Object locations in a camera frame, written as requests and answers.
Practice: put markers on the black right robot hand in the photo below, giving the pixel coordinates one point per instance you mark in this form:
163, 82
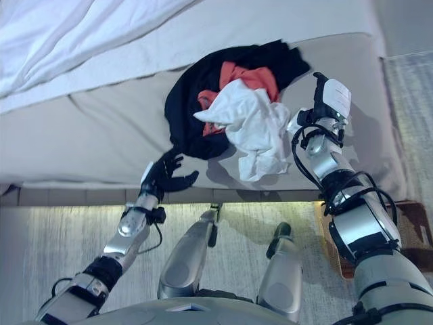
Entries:
329, 98

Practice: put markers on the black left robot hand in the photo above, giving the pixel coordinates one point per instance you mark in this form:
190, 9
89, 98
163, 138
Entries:
168, 177

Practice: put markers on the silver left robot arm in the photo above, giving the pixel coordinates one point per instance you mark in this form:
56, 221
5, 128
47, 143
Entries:
111, 250

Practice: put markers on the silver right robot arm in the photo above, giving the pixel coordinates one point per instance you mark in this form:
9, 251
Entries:
365, 230

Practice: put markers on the beige upholstered bed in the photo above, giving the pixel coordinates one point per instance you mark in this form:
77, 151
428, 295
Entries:
101, 135

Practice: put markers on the woven brown basket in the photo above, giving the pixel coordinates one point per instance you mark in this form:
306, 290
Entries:
411, 233

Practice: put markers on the black garment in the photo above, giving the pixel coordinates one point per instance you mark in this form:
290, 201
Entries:
189, 115

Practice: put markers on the white garment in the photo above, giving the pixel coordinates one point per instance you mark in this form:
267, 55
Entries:
253, 125

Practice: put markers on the orange garment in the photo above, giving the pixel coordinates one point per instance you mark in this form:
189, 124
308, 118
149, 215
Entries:
250, 79

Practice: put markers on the silver left robot leg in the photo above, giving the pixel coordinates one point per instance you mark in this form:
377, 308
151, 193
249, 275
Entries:
187, 257

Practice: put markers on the silver robot leg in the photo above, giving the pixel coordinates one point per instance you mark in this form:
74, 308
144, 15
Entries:
280, 271
187, 257

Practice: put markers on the light patterned rug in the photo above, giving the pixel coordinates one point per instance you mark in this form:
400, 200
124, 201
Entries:
411, 118

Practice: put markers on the grey robot torso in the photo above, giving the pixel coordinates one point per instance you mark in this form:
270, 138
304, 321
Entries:
193, 309

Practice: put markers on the silver right robot leg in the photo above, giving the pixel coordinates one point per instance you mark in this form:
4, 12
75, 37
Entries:
280, 271

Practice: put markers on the white duvet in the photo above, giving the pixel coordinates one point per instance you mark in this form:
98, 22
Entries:
101, 37

